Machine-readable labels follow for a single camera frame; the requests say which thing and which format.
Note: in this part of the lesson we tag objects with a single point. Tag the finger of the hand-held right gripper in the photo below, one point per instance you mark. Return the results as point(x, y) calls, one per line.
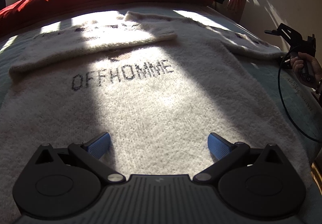
point(272, 32)

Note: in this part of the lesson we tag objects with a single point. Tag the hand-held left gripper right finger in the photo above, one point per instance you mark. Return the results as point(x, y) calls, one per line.
point(218, 144)

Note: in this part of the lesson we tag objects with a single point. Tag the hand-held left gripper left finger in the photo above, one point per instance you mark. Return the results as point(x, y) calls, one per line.
point(99, 143)

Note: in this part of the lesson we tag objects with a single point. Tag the cream knit sweater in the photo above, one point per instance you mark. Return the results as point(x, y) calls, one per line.
point(161, 103)

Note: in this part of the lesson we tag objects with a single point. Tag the person's right hand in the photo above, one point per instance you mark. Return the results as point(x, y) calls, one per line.
point(314, 65)

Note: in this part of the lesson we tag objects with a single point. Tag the bed with grey-green plaid sheet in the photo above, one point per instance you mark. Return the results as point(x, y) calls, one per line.
point(301, 108)

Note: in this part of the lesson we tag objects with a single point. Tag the black bag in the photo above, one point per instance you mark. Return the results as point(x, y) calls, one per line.
point(2, 0)

